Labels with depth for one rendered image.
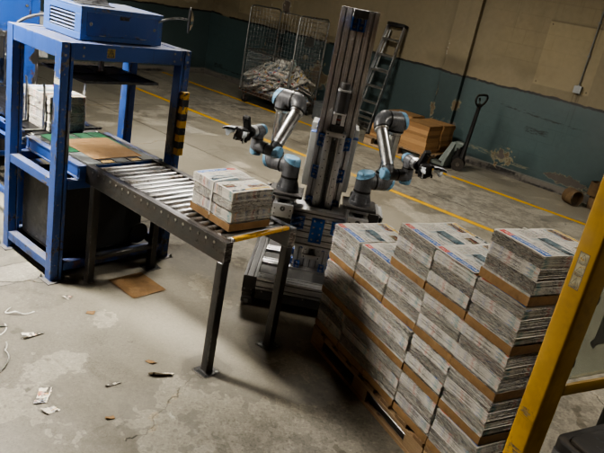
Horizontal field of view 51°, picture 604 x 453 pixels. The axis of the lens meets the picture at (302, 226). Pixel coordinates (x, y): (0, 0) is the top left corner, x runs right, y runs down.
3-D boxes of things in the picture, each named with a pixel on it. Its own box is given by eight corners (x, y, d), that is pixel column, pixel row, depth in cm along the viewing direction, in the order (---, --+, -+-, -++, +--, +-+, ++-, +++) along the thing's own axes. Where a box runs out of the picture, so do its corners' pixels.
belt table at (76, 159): (162, 172, 449) (163, 158, 446) (78, 180, 401) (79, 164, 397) (107, 144, 489) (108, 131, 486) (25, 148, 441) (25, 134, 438)
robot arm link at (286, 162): (292, 179, 414) (297, 159, 410) (275, 173, 420) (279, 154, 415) (301, 176, 424) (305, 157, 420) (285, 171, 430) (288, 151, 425)
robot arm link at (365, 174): (350, 186, 424) (354, 166, 420) (368, 187, 430) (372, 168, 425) (358, 192, 414) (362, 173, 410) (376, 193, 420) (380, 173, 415)
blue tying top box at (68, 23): (161, 46, 425) (164, 15, 418) (80, 39, 381) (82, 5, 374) (123, 34, 451) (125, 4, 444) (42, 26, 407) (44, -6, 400)
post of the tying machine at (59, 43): (62, 279, 420) (75, 42, 367) (49, 283, 414) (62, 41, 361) (55, 275, 425) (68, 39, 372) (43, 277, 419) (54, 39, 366)
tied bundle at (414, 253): (444, 262, 349) (455, 223, 341) (480, 286, 325) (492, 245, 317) (389, 264, 331) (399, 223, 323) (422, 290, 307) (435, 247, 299)
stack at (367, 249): (359, 336, 424) (387, 222, 395) (475, 454, 330) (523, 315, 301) (308, 341, 405) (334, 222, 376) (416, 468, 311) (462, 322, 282)
